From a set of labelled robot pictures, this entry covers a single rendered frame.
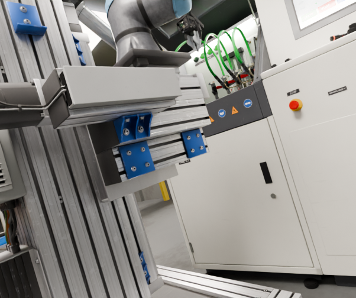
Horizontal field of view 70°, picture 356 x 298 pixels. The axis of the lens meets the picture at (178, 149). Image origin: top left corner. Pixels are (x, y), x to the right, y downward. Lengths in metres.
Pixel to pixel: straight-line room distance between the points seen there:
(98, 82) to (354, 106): 0.92
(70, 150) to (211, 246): 1.01
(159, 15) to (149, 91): 0.33
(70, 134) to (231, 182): 0.82
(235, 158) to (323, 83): 0.49
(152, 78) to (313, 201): 0.89
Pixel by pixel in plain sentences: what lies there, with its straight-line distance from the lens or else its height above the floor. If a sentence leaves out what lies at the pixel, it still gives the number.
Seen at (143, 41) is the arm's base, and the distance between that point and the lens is 0.80.
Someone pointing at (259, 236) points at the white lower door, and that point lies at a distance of 1.36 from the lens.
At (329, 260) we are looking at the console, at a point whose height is 0.14.
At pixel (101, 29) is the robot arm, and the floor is 1.44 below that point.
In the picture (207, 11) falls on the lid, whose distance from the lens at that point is 1.85.
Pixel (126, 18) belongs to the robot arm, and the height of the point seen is 1.17.
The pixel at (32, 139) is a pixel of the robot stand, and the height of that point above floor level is 0.90.
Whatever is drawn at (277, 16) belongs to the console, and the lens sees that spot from 1.54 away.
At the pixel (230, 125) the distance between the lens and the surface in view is 1.26.
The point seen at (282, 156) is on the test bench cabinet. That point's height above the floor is 0.60.
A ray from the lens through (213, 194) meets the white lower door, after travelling 1.38.
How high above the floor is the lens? 0.75
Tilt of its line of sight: 1 degrees up
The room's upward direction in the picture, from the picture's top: 17 degrees counter-clockwise
